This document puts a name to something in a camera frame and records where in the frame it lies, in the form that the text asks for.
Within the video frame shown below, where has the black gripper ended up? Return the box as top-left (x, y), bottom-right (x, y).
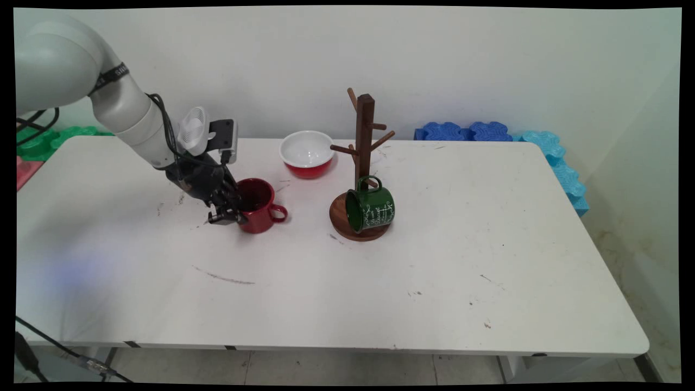
top-left (165, 155), bottom-right (249, 226)

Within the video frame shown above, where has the red enamel mug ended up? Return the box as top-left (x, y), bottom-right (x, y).
top-left (235, 178), bottom-right (289, 235)

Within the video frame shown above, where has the red bowl white inside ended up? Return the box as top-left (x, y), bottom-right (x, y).
top-left (279, 130), bottom-right (336, 180)

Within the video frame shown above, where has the green enamel mug white print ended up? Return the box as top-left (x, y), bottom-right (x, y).
top-left (345, 175), bottom-right (396, 234)

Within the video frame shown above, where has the dark wooden mug tree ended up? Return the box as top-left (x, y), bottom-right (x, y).
top-left (329, 88), bottom-right (396, 242)

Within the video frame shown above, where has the green foam mat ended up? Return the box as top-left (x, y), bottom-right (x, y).
top-left (16, 126), bottom-right (116, 162)

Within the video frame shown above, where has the red foam mat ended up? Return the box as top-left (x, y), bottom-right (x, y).
top-left (16, 156), bottom-right (45, 192)

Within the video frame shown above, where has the dark blue foam mat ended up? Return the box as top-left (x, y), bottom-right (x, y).
top-left (414, 121), bottom-right (514, 142)

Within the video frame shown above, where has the light blue foam mat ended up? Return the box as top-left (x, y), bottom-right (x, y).
top-left (510, 130), bottom-right (591, 218)

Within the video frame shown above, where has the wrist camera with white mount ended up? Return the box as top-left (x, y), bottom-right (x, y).
top-left (176, 106), bottom-right (239, 165)

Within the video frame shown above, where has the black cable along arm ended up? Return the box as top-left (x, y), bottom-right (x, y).
top-left (147, 93), bottom-right (231, 170)

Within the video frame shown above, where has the black printed arm strap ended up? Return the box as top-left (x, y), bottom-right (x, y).
top-left (89, 62), bottom-right (131, 97)

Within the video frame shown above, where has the black cable behind table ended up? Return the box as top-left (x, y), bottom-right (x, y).
top-left (15, 108), bottom-right (60, 147)

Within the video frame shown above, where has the black cable under table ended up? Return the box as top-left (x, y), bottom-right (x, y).
top-left (15, 316), bottom-right (134, 383)

